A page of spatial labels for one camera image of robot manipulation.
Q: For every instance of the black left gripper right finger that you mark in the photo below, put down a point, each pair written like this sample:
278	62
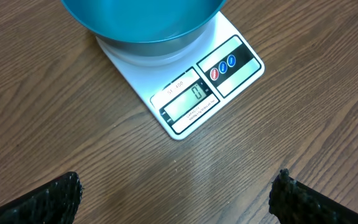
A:
295	203

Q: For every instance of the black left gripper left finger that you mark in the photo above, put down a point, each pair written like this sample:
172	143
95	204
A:
56	201

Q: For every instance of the white digital kitchen scale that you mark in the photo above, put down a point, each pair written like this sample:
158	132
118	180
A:
185	88

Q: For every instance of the teal blue bowl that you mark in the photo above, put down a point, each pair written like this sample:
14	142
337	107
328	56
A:
145	27

